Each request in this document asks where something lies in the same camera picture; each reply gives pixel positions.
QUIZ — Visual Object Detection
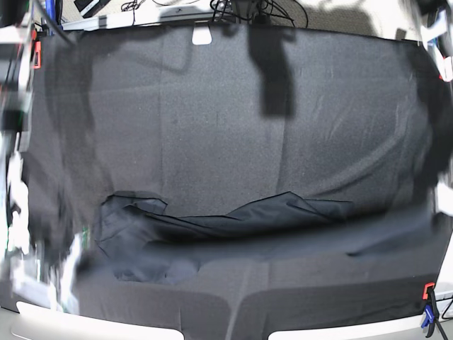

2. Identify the red black clamp far left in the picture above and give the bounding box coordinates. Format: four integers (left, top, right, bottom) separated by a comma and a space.
31, 30, 42, 69

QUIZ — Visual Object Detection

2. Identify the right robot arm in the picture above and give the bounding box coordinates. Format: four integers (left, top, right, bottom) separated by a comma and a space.
1, 1, 84, 314

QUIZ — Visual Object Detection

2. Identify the red blue clamp near right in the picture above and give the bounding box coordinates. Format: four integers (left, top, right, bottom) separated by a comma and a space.
420, 282, 448, 340

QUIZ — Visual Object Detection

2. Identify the dark grey t-shirt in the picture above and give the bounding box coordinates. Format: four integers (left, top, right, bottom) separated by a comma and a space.
96, 192, 354, 285

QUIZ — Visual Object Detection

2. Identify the black table cloth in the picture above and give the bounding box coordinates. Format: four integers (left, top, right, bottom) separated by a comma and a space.
1, 24, 452, 339

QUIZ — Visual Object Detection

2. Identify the black cable bundle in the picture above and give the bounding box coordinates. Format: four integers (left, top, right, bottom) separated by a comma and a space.
209, 0, 309, 28

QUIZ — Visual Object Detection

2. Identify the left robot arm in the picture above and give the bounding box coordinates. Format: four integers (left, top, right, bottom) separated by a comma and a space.
414, 1, 452, 217

